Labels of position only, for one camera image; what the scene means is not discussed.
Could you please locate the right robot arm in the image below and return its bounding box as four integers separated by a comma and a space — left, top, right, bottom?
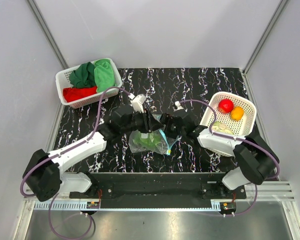
160, 110, 280, 199

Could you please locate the light green cloth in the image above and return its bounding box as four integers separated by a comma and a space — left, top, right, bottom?
94, 58, 115, 93

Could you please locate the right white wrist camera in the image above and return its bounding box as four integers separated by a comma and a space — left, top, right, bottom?
172, 101, 184, 112

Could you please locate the aluminium frame post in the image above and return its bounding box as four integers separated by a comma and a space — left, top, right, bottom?
25, 0, 69, 69
242, 0, 290, 75

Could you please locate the left aluminium frame post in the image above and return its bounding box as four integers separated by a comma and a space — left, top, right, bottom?
25, 0, 69, 69

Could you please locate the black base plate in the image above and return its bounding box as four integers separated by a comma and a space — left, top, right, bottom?
69, 172, 248, 211

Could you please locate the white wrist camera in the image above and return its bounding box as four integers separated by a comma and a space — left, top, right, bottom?
172, 101, 184, 112
128, 93, 146, 113

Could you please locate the red cloth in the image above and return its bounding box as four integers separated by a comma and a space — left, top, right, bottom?
62, 86, 97, 103

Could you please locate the right aluminium frame post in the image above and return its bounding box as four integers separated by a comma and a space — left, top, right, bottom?
242, 0, 290, 75

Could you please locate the clear zip top bag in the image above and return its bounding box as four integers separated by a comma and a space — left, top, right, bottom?
128, 128, 181, 156

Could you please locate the fake orange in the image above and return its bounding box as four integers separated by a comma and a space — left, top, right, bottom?
230, 106, 245, 121

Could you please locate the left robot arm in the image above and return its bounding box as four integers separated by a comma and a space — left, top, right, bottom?
22, 105, 163, 202

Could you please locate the black marble pattern mat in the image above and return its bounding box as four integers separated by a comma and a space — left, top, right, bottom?
53, 67, 248, 173

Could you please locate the fake red apple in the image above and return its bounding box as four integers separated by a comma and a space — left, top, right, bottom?
218, 98, 234, 114

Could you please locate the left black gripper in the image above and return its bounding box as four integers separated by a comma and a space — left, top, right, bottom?
121, 108, 164, 134

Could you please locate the dark green cloth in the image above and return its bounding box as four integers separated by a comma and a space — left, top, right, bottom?
69, 62, 96, 89

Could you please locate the fake green lettuce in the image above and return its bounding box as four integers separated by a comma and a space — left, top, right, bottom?
132, 131, 166, 151

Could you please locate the fake white cauliflower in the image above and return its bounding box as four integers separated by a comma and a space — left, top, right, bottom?
211, 121, 234, 135

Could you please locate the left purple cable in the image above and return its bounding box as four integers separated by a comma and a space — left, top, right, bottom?
19, 86, 135, 238

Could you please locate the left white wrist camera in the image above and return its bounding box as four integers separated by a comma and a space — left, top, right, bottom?
128, 93, 146, 113

